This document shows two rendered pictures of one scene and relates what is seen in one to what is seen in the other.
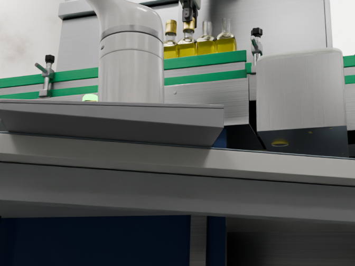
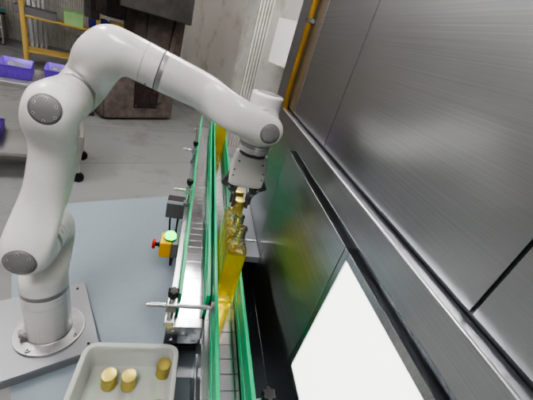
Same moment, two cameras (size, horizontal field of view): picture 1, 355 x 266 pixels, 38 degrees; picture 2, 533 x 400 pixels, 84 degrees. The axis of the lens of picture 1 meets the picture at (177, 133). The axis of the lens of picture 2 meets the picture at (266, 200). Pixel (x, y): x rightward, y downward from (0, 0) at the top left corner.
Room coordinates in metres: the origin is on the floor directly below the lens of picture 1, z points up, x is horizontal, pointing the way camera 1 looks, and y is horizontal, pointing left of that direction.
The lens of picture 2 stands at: (0.96, -0.69, 1.76)
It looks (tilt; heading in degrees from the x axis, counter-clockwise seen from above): 27 degrees down; 53
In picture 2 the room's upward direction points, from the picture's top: 18 degrees clockwise
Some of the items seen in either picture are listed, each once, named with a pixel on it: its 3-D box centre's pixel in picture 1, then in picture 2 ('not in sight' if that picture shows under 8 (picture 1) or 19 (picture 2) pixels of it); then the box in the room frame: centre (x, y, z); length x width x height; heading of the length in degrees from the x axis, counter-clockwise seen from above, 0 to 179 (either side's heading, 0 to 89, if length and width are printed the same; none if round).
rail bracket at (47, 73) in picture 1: (43, 73); (182, 192); (1.33, 0.38, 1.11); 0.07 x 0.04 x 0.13; 161
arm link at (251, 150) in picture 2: not in sight; (254, 147); (1.37, -0.02, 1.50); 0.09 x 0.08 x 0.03; 160
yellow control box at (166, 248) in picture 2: not in sight; (168, 245); (1.25, 0.23, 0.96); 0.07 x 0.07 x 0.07; 71
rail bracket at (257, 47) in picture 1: (258, 56); (181, 308); (1.17, -0.20, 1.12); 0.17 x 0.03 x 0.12; 161
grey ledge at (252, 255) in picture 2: not in sight; (238, 200); (1.65, 0.47, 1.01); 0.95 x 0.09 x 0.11; 71
